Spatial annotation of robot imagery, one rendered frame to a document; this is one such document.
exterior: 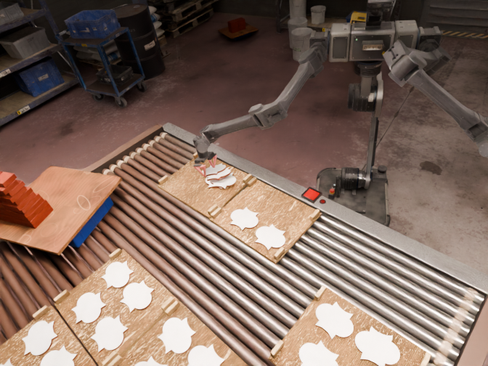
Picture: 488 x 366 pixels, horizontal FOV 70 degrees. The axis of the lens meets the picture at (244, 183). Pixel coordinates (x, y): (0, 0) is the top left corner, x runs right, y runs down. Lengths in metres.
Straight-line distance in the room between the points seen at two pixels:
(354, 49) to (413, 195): 1.62
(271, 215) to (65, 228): 0.97
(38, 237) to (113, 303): 0.51
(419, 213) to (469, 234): 0.35
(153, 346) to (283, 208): 0.82
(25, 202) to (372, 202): 2.17
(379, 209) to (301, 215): 1.11
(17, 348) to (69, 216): 0.59
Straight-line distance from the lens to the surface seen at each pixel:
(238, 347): 1.38
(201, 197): 1.82
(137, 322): 1.51
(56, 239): 1.82
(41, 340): 1.66
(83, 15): 5.19
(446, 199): 3.23
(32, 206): 1.90
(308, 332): 1.37
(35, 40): 5.67
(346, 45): 1.90
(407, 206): 3.09
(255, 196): 1.77
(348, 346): 1.36
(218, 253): 1.60
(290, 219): 1.65
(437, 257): 1.65
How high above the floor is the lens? 2.19
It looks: 43 degrees down
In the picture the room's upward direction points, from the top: 10 degrees counter-clockwise
